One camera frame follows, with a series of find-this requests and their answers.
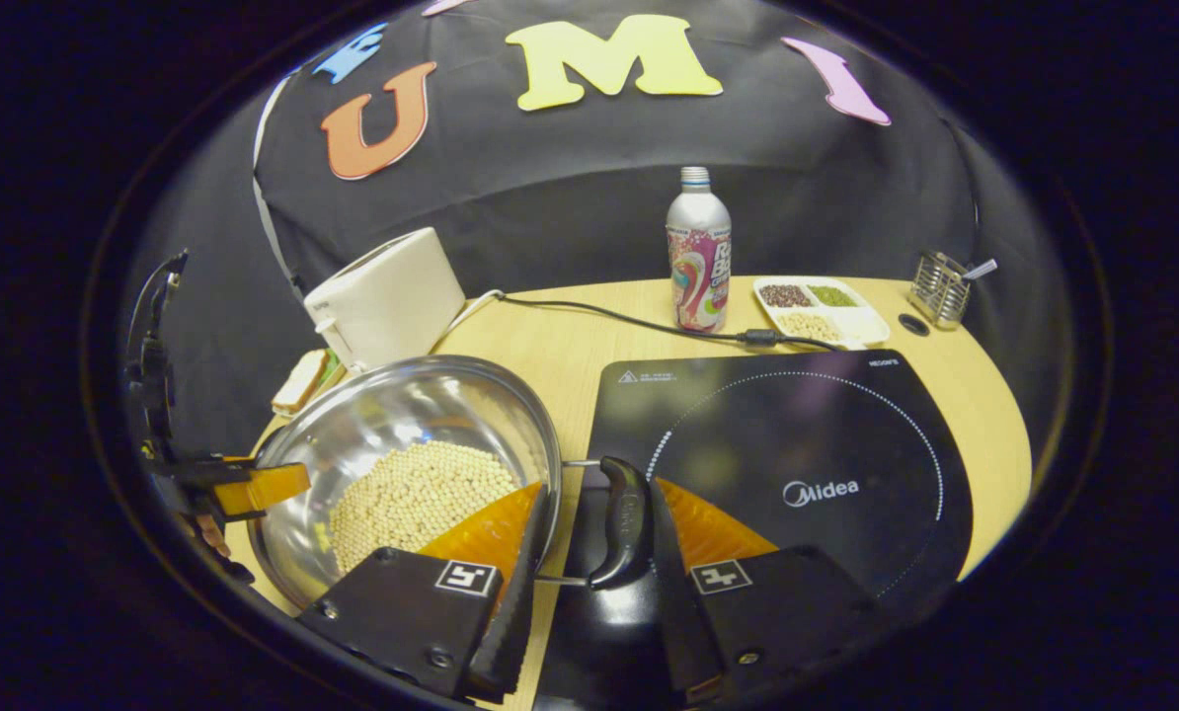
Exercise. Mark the black backdrop cloth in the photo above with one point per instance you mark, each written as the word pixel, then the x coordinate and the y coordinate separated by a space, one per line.
pixel 550 178

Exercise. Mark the heap of soybeans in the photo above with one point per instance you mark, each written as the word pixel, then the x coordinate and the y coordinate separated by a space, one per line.
pixel 412 499

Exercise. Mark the small grey spoon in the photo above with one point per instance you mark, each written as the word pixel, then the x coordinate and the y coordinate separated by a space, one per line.
pixel 980 269

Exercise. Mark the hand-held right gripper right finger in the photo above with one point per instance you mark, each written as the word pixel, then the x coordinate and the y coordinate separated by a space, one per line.
pixel 673 612

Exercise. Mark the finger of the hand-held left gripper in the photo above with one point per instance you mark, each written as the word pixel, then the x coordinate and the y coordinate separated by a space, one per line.
pixel 269 489

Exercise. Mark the white divided grain tray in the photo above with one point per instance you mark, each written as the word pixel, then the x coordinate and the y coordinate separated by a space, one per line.
pixel 861 321

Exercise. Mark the silver drink bottle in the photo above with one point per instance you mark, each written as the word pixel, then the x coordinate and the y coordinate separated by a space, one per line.
pixel 698 257

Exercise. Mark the black induction cooktop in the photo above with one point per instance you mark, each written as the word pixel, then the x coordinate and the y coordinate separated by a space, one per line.
pixel 797 434

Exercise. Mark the sandwich on small plate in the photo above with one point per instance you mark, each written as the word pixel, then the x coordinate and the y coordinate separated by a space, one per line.
pixel 298 383

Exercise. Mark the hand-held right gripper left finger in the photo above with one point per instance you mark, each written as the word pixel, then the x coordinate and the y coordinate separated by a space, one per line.
pixel 520 612

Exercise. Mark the white toaster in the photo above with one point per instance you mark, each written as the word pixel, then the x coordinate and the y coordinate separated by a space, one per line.
pixel 392 296

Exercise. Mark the stainless steel pot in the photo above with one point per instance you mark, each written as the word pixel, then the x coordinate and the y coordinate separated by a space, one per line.
pixel 402 405

